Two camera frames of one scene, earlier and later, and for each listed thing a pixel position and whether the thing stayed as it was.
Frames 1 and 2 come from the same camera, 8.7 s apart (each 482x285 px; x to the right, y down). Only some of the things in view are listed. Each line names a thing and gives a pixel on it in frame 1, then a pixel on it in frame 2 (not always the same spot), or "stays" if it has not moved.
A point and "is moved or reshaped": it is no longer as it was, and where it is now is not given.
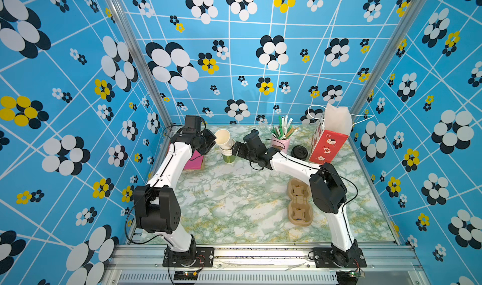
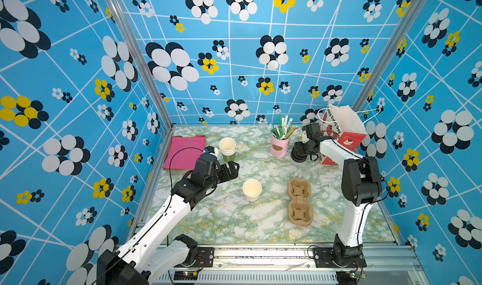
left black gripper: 211,139 → 234,171
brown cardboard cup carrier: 300,210 stays
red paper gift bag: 331,134 is moved or reshaped
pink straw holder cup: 282,143 stays
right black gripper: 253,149 → 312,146
